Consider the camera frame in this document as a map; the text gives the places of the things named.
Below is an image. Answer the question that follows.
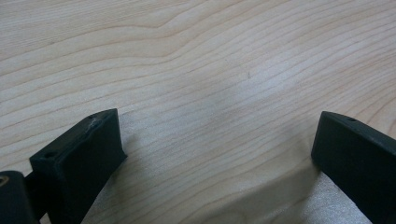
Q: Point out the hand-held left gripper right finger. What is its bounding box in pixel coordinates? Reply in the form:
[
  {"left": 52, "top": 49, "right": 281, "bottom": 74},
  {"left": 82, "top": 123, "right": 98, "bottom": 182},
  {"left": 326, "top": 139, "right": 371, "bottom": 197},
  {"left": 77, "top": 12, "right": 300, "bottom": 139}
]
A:
[{"left": 310, "top": 110, "right": 396, "bottom": 224}]

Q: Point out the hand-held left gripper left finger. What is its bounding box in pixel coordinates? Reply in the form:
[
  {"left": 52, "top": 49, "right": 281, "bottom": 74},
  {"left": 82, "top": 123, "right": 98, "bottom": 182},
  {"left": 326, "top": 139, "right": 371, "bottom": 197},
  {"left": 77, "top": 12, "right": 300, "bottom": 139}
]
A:
[{"left": 29, "top": 108, "right": 128, "bottom": 224}]

